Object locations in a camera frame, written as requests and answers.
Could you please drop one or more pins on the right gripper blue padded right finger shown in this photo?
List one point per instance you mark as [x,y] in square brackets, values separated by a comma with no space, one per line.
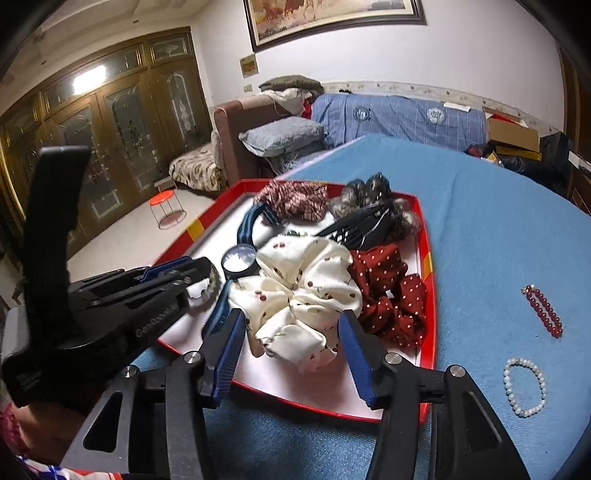
[365,356]

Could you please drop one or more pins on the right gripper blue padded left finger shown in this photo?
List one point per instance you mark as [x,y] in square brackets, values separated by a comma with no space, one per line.
[221,351]

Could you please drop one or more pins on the red polka dot scrunchie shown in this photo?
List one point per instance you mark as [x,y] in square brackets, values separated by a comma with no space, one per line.
[394,301]

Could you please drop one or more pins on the white cherry print scrunchie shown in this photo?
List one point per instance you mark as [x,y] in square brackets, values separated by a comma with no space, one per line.
[293,304]

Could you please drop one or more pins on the red cardboard box tray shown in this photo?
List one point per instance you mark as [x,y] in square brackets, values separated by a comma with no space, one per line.
[329,390]

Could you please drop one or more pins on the black plastic hair clip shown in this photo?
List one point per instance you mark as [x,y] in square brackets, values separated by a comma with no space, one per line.
[361,230]

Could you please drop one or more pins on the red white plaid scrunchie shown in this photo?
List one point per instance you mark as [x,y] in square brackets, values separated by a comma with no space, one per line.
[307,201]

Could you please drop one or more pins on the grey black organza scrunchie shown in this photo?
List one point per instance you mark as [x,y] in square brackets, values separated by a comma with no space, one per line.
[376,191]

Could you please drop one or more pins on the blue striped watch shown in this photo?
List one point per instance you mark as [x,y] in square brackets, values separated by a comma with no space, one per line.
[238,262]

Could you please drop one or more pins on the red round stool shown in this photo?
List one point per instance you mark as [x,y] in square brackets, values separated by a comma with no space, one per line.
[166,209]

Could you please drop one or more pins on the floral patterned cushion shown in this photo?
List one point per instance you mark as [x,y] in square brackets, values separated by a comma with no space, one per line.
[201,169]

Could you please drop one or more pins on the blue bed blanket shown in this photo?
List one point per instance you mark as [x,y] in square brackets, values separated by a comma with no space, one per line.
[512,271]

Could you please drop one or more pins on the grey pillow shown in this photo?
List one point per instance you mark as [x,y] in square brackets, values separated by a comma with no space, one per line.
[282,136]

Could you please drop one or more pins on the wooden glass door wardrobe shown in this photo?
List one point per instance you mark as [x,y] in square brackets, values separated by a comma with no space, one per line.
[137,105]

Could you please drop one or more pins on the blue plaid folded quilt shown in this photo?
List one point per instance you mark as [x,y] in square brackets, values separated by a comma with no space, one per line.
[347,117]

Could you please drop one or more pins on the brown cardboard box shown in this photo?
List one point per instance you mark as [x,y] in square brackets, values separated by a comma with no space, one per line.
[509,130]

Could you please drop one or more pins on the framed horse painting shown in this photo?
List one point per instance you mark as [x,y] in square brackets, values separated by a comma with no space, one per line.
[272,22]

